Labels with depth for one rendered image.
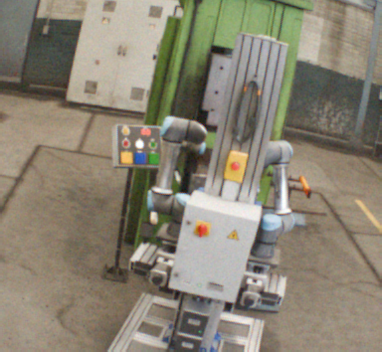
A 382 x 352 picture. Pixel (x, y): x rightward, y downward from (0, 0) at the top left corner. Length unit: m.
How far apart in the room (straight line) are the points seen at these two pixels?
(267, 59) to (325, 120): 8.04
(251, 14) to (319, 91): 6.49
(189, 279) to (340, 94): 8.21
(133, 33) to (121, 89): 0.99
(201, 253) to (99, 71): 6.92
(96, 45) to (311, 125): 4.20
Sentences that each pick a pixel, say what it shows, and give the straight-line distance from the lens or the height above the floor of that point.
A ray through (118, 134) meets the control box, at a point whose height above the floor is 1.14.
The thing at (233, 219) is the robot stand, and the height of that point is 1.21.
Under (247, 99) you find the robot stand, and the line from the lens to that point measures 2.71.
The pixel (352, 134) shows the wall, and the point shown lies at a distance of 10.95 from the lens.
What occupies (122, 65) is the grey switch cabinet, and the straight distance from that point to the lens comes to 9.35.
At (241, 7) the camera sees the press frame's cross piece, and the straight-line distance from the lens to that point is 4.14.
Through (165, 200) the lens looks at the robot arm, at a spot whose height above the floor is 1.02.
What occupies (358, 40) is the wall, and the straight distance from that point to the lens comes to 10.70.
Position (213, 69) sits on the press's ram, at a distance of 4.01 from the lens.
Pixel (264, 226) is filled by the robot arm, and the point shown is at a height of 1.01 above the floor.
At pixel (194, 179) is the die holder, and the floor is 0.88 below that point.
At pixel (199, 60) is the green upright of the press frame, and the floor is 1.70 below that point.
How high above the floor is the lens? 2.15
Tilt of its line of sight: 16 degrees down
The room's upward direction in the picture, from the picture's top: 12 degrees clockwise
